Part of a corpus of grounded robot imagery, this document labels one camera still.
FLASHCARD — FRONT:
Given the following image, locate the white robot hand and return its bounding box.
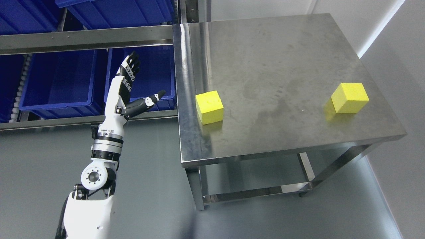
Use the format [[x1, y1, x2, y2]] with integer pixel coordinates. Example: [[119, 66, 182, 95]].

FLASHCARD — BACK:
[[97, 51, 166, 138]]

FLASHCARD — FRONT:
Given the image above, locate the blue bin lower middle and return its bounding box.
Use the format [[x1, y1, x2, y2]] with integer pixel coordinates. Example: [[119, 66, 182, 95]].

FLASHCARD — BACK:
[[19, 49, 108, 119]]

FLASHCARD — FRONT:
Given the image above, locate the blue bin lower right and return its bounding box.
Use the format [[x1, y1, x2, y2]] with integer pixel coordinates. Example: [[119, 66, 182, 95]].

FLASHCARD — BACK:
[[104, 45, 177, 111]]

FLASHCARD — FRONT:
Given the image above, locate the yellow foam block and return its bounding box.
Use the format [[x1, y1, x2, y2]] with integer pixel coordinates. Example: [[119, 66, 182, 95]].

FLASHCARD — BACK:
[[331, 83, 370, 114], [195, 90, 224, 125]]

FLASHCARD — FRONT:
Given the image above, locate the blue bin far left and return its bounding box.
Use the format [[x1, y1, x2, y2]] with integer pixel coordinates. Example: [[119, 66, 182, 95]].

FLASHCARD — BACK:
[[0, 54, 25, 123]]

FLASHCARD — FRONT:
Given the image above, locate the blue bin upper right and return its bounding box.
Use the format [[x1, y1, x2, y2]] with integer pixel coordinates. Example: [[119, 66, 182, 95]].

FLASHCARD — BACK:
[[55, 0, 174, 30]]

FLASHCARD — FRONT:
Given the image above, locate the steel shelf rack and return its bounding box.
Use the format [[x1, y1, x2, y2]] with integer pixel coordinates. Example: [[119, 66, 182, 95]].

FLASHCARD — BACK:
[[0, 0, 212, 131]]

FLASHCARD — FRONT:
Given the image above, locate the blue bin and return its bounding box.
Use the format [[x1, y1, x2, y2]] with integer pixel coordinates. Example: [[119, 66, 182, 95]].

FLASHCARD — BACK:
[[0, 0, 64, 35], [19, 49, 108, 119], [55, 0, 174, 30], [0, 54, 25, 123], [104, 45, 177, 111]]

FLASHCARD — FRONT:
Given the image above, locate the blue bin upper left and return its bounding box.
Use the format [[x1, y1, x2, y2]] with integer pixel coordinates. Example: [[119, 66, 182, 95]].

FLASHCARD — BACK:
[[0, 0, 64, 35]]

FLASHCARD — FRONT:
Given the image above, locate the stainless steel table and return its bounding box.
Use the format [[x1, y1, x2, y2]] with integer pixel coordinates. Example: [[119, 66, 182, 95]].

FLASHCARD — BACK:
[[173, 14, 406, 210]]

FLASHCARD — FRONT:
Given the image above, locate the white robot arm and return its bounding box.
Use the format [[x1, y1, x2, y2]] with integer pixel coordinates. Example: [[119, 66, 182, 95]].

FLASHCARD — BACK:
[[55, 51, 166, 239]]

